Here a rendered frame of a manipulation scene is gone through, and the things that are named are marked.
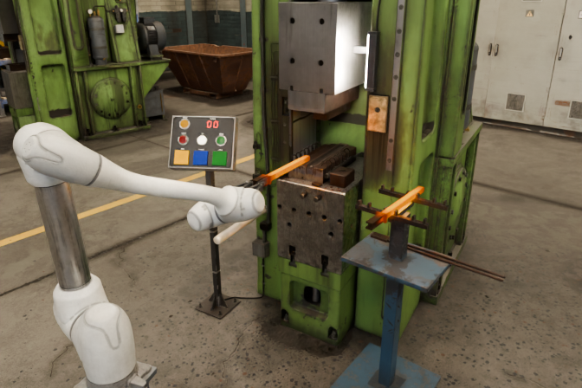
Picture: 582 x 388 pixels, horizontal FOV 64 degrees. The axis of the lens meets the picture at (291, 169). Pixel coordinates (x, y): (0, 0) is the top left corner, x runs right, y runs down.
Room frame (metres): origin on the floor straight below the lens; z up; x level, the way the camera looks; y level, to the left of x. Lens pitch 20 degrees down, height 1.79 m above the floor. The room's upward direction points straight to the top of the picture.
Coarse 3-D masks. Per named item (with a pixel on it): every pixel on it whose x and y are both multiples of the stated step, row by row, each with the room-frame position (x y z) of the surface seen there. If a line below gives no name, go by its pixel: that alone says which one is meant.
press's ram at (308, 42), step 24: (288, 24) 2.25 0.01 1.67; (312, 24) 2.19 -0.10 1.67; (336, 24) 2.13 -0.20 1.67; (360, 24) 2.36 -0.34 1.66; (288, 48) 2.25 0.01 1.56; (312, 48) 2.19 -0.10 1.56; (336, 48) 2.13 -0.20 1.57; (360, 48) 2.27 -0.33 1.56; (288, 72) 2.25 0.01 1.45; (312, 72) 2.19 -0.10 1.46; (336, 72) 2.14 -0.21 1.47; (360, 72) 2.39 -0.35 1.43
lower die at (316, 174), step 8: (336, 144) 2.58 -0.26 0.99; (344, 144) 2.55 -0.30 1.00; (312, 152) 2.45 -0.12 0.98; (320, 152) 2.42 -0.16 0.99; (336, 152) 2.40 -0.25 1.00; (344, 152) 2.41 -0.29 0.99; (352, 152) 2.48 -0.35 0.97; (312, 160) 2.26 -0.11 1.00; (336, 160) 2.29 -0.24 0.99; (344, 160) 2.37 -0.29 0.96; (296, 168) 2.23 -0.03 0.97; (304, 168) 2.21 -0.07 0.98; (320, 168) 2.17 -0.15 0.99; (328, 168) 2.21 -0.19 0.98; (288, 176) 2.25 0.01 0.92; (296, 176) 2.23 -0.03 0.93; (304, 176) 2.21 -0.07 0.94; (312, 176) 2.18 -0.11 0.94; (320, 176) 2.16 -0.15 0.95
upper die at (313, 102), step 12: (288, 96) 2.25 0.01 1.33; (300, 96) 2.22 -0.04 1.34; (312, 96) 2.19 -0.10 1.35; (324, 96) 2.16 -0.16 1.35; (336, 96) 2.26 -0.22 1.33; (348, 96) 2.39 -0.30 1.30; (288, 108) 2.25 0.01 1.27; (300, 108) 2.22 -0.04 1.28; (312, 108) 2.19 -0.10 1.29; (324, 108) 2.15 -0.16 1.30
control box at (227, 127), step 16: (176, 128) 2.38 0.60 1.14; (192, 128) 2.37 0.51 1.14; (208, 128) 2.36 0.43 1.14; (224, 128) 2.36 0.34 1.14; (176, 144) 2.33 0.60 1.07; (192, 144) 2.33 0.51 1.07; (208, 144) 2.32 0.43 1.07; (224, 144) 2.31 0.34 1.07; (192, 160) 2.28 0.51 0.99; (208, 160) 2.28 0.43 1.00
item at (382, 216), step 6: (420, 186) 1.93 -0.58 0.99; (414, 192) 1.86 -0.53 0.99; (420, 192) 1.89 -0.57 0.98; (402, 198) 1.80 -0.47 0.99; (408, 198) 1.80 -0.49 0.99; (414, 198) 1.85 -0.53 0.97; (396, 204) 1.74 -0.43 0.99; (402, 204) 1.75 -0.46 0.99; (384, 210) 1.68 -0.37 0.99; (390, 210) 1.68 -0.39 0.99; (378, 216) 1.62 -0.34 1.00; (384, 216) 1.63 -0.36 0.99; (390, 216) 1.67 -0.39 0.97; (366, 222) 1.58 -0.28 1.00; (372, 222) 1.57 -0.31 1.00; (378, 222) 1.62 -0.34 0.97; (384, 222) 1.63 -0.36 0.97; (366, 228) 1.58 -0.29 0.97; (372, 228) 1.57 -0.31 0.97
